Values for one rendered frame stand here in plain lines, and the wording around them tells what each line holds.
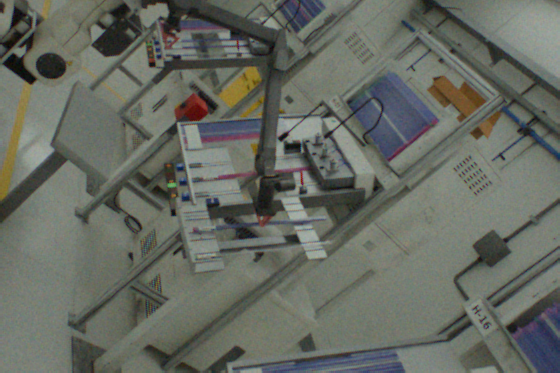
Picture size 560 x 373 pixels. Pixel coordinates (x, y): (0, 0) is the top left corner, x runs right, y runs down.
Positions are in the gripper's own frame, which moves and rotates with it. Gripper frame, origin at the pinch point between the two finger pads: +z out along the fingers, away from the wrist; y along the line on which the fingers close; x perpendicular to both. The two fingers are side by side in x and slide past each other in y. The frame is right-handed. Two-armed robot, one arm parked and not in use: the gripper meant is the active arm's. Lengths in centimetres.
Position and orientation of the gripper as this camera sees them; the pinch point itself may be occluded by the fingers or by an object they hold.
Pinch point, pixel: (261, 223)
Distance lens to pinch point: 223.8
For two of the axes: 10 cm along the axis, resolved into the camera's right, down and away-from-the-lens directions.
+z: -1.2, 8.3, 5.5
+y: -2.8, -5.6, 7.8
